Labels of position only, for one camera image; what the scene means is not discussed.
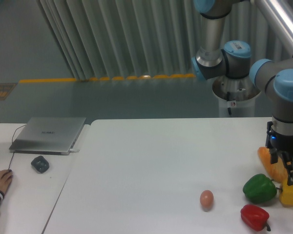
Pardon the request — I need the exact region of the green bell pepper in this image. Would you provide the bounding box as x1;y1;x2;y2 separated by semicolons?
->
242;174;277;204

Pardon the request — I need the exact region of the person's hand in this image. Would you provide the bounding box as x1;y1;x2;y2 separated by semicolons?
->
0;169;13;195

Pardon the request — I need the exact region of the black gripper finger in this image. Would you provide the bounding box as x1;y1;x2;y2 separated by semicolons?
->
269;148;278;164
280;151;293;186

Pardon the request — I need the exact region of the black mouse cable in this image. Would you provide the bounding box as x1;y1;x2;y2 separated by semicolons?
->
0;121;27;171

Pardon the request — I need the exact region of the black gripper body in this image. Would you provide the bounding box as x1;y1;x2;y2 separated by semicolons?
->
266;121;293;154

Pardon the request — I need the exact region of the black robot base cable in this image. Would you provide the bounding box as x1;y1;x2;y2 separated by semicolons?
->
226;91;232;116

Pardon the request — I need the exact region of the yellow bell pepper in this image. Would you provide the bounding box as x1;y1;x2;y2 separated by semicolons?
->
279;179;293;206

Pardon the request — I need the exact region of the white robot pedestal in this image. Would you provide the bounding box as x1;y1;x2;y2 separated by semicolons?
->
212;76;260;117

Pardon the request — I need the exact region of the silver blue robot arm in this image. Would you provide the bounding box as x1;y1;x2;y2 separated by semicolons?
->
191;0;293;185

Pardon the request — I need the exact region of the silver closed laptop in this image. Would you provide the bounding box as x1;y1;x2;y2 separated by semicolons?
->
9;117;86;155

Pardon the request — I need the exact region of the brown egg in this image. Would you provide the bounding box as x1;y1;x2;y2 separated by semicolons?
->
200;190;214;209

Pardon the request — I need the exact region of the white usb plug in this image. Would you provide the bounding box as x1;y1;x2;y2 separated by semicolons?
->
70;149;80;153

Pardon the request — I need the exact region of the grey pleated curtain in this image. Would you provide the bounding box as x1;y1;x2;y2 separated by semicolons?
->
36;0;293;81

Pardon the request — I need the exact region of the orange triangular bread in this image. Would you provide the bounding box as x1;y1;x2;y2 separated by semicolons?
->
257;146;293;183

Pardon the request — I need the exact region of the small black plastic holder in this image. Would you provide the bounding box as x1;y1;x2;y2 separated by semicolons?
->
31;156;50;174

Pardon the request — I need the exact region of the red bell pepper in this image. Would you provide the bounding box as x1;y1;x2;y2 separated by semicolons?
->
240;204;271;232

